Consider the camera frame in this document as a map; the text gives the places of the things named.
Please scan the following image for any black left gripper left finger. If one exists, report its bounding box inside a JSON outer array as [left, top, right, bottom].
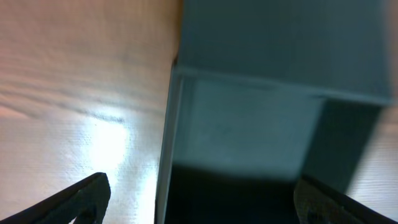
[[1, 172, 111, 224]]

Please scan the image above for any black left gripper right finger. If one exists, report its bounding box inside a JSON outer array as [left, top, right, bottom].
[[294, 175, 397, 224]]

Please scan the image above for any dark green box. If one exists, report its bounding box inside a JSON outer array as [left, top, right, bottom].
[[154, 0, 392, 223]]

